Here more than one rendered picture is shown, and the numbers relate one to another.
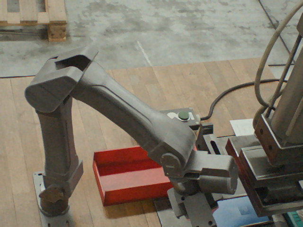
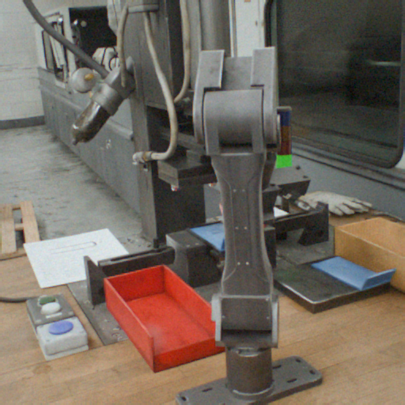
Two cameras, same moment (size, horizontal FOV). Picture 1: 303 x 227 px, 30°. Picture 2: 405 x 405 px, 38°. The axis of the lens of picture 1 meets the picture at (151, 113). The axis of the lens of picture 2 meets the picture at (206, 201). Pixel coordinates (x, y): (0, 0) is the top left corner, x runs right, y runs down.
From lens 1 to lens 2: 133 cm
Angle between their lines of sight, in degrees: 78
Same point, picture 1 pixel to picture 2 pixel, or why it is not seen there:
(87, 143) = (102, 387)
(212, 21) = not seen: outside the picture
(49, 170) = (268, 275)
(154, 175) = (156, 321)
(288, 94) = (219, 36)
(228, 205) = (213, 237)
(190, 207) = (282, 179)
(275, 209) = not seen: hidden behind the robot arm
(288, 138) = not seen: hidden behind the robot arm
